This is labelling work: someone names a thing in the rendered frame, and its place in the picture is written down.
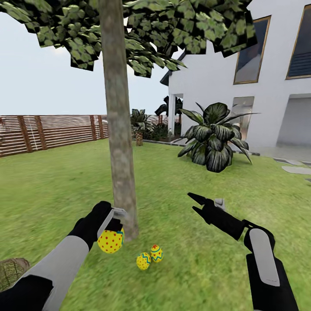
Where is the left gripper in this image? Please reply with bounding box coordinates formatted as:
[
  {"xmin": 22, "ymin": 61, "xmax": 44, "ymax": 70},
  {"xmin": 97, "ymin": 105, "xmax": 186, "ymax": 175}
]
[{"xmin": 105, "ymin": 218, "xmax": 123, "ymax": 232}]

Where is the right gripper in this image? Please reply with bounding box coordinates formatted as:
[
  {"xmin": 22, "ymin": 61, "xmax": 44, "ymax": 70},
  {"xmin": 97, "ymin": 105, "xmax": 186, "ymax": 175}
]
[{"xmin": 187, "ymin": 192, "xmax": 231, "ymax": 231}]

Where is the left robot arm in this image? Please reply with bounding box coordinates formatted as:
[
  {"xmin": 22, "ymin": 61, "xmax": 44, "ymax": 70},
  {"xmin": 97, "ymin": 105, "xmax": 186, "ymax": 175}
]
[{"xmin": 0, "ymin": 202, "xmax": 127, "ymax": 311}]

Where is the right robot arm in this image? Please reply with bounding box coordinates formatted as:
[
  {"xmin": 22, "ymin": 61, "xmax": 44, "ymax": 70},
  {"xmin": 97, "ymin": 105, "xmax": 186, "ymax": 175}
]
[{"xmin": 187, "ymin": 192, "xmax": 299, "ymax": 311}]

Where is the easter egg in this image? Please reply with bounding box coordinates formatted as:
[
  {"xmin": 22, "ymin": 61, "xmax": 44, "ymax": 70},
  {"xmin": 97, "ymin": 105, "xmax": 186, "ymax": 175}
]
[
  {"xmin": 98, "ymin": 228, "xmax": 124, "ymax": 254},
  {"xmin": 136, "ymin": 252, "xmax": 151, "ymax": 270},
  {"xmin": 150, "ymin": 245, "xmax": 163, "ymax": 262}
]

